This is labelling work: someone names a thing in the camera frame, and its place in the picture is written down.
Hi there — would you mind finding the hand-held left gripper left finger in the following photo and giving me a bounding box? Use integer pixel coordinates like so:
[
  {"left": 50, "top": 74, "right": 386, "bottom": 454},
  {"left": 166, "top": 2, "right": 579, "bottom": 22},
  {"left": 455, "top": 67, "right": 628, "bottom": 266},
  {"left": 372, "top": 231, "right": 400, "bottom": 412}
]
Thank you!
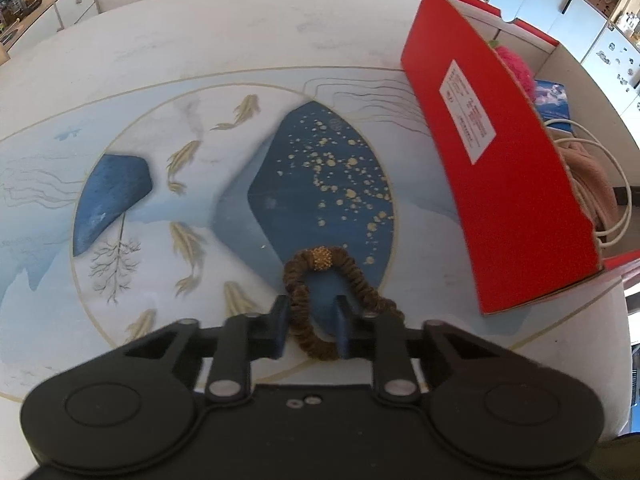
[{"left": 122, "top": 294, "right": 292, "bottom": 402}]

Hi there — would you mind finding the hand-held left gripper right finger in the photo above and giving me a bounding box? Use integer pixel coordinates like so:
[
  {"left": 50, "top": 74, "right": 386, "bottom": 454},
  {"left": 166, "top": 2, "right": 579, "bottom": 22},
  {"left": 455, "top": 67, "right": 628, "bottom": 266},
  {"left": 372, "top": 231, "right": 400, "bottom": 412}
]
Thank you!
[{"left": 334, "top": 294, "right": 502, "bottom": 402}]

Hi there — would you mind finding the brown hair scrunchie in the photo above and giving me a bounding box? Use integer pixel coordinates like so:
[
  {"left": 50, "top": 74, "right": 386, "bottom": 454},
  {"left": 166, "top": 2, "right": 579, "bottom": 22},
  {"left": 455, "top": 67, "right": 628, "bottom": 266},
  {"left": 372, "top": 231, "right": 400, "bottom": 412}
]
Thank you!
[{"left": 282, "top": 245, "right": 405, "bottom": 361}]

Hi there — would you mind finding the red cardboard box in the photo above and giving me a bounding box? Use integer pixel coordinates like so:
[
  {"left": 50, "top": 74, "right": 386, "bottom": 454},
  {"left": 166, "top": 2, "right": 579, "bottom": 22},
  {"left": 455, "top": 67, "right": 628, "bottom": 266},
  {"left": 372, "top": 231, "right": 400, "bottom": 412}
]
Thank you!
[{"left": 400, "top": 0, "right": 640, "bottom": 317}]

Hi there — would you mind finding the white cable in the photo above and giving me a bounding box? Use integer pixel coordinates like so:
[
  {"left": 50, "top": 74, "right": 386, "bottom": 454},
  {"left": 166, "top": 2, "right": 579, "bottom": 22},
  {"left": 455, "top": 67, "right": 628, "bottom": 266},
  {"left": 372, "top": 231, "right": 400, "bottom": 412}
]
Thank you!
[{"left": 542, "top": 117, "right": 632, "bottom": 248}]

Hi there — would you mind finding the pink fleece cloth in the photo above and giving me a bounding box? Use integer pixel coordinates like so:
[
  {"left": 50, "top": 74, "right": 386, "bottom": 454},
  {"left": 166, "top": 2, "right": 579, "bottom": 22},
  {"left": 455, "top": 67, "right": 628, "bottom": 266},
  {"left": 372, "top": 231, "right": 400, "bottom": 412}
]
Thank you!
[{"left": 555, "top": 140, "right": 618, "bottom": 231}]

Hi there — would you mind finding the blue tissue pack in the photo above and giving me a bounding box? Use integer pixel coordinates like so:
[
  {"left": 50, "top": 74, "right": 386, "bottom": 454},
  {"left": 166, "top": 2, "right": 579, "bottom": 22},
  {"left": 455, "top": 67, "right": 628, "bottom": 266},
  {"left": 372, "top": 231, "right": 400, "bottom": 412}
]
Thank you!
[{"left": 532, "top": 79, "right": 572, "bottom": 121}]

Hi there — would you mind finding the pink plush fruit toy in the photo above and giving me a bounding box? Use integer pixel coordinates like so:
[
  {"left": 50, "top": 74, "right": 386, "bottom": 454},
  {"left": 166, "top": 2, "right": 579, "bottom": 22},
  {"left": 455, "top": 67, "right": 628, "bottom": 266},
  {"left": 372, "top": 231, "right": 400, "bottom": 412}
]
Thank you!
[{"left": 490, "top": 42, "right": 537, "bottom": 101}]

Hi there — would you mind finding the white wooden sideboard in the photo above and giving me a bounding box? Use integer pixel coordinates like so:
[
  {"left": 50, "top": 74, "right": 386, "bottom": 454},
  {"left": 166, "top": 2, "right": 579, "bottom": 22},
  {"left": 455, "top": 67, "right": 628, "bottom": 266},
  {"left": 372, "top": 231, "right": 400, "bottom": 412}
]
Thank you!
[{"left": 0, "top": 0, "right": 101, "bottom": 66}]

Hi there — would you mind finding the white wall cabinet unit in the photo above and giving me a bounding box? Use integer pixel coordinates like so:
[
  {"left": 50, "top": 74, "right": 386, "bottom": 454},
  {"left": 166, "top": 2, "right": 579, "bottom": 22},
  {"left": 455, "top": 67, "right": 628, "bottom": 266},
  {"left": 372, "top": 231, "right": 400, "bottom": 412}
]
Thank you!
[{"left": 447, "top": 0, "right": 640, "bottom": 116}]

